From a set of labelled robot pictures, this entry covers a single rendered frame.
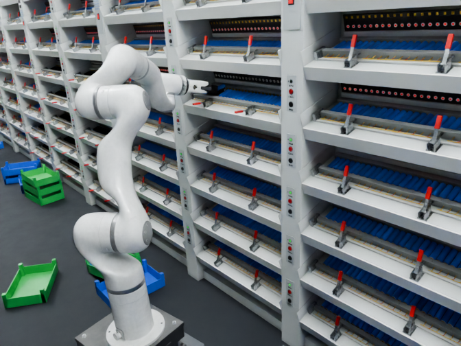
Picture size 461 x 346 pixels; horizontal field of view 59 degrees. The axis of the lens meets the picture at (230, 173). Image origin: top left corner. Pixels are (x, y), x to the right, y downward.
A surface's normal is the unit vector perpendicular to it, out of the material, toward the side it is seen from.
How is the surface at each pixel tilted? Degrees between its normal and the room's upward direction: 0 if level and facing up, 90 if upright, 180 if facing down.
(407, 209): 18
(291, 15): 90
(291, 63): 90
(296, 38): 90
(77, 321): 0
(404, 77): 108
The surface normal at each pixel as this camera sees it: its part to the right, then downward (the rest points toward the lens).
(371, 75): -0.70, 0.54
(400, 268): -0.28, -0.81
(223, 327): -0.04, -0.94
